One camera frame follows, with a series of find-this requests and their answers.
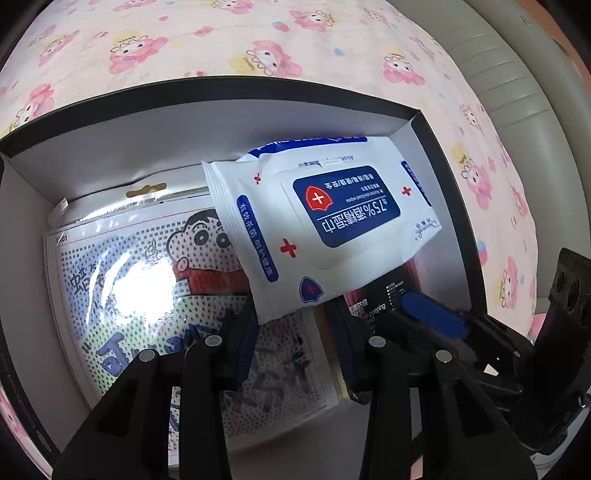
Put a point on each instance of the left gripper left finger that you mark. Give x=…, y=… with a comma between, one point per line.
x=239, y=332

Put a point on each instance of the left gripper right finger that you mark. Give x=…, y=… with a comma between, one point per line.
x=357, y=359

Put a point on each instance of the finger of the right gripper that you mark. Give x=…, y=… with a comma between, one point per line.
x=434, y=315

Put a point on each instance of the black Smart Devil box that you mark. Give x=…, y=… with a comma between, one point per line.
x=377, y=300

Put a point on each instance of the cartoon diamond painting kit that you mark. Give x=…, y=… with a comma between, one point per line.
x=162, y=277

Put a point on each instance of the white wet wipes pack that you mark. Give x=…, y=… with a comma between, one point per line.
x=313, y=219

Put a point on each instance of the black cardboard storage box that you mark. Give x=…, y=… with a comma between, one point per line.
x=120, y=138

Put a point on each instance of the pink cartoon print blanket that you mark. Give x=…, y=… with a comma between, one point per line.
x=83, y=49

